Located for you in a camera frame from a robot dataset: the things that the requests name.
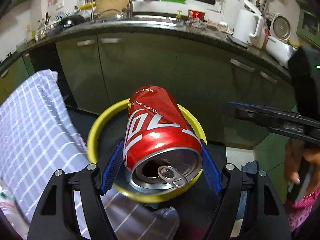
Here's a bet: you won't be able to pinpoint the black wok on counter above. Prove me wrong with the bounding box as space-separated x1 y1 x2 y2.
59 15 86 29

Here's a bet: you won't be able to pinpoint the wooden cutting board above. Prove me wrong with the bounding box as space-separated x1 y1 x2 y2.
94 0 129 16

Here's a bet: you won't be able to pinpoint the yellow rimmed trash bin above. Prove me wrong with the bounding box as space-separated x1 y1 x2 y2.
87 99 207 204

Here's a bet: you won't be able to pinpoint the person right hand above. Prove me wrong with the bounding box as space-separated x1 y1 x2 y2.
284 139 319 202

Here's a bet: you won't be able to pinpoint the green lower kitchen cabinets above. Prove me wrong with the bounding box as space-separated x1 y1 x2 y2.
1 30 296 149

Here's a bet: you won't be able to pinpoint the white rice cooker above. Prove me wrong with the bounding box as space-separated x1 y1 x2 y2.
265 12 298 68

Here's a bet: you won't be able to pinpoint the red cola can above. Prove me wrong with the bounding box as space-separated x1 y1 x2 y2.
123 86 202 190

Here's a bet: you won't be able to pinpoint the steel sink basin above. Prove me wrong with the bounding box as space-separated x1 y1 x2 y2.
97 14 185 27

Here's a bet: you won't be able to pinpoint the white electric kettle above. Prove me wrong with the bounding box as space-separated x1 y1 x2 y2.
232 0 267 49

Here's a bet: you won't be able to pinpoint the blue checked tablecloth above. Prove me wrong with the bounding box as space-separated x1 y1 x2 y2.
1 70 89 223

